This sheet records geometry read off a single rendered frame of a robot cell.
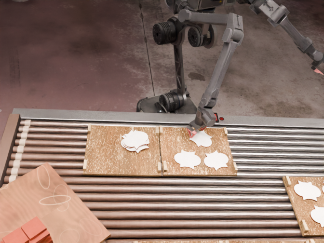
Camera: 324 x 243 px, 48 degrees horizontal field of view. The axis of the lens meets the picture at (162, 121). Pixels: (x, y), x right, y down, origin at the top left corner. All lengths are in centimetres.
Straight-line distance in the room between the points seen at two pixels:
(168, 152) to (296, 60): 315
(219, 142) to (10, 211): 117
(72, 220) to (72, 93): 227
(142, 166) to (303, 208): 87
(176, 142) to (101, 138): 43
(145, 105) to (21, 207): 186
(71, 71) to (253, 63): 214
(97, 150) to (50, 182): 36
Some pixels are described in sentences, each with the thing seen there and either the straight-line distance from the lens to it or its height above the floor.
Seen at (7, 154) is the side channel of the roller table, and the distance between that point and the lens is 208.
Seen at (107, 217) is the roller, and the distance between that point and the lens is 184.
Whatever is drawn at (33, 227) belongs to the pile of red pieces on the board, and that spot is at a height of 121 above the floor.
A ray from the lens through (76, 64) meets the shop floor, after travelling 419.
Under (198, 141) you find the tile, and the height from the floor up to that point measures 94.
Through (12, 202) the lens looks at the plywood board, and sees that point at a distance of 179.
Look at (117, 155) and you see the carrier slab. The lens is 202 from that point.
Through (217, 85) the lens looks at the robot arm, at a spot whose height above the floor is 130.
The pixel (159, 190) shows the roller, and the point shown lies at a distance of 193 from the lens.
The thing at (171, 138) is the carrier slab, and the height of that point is 94.
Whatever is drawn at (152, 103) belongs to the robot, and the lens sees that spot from 337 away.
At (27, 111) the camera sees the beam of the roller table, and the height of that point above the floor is 91.
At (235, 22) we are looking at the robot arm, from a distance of 196.
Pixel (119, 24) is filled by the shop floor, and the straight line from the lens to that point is 490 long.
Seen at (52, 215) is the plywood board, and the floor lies 104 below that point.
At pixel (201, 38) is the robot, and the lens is 260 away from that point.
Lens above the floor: 251
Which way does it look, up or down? 45 degrees down
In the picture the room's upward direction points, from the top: 9 degrees clockwise
